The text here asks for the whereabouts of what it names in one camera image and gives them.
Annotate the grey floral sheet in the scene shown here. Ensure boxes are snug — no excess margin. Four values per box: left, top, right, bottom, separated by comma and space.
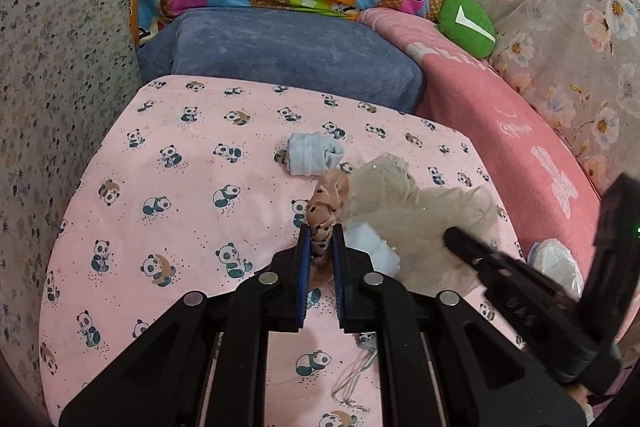
465, 0, 640, 188

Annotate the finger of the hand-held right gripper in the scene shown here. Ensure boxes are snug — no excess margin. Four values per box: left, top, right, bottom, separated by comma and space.
444, 227, 601, 374

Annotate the beige dotted sock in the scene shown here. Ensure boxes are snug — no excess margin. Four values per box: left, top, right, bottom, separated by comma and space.
306, 167, 356, 278

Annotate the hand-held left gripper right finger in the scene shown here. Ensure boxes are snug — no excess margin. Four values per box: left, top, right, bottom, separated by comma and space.
332, 224, 586, 427

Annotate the pink panda print sheet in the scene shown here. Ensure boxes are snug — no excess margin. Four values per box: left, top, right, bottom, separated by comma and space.
39, 75, 531, 427

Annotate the blue plush cushion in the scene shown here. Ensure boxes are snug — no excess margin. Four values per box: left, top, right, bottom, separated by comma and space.
136, 8, 426, 114

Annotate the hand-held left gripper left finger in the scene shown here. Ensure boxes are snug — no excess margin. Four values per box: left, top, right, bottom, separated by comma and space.
59, 224, 313, 427

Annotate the pink blanket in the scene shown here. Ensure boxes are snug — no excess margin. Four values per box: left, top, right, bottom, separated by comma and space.
357, 7, 640, 348

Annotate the green round cushion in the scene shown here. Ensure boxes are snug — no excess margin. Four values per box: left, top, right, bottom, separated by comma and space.
437, 0, 497, 60

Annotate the light blue sock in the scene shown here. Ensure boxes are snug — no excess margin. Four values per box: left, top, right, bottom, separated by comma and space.
287, 132, 346, 178

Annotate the light blue cloth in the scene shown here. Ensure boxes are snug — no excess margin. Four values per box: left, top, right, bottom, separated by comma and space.
345, 224, 401, 278

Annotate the trash bin with white liner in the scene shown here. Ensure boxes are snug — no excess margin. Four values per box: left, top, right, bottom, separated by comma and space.
527, 238, 585, 300

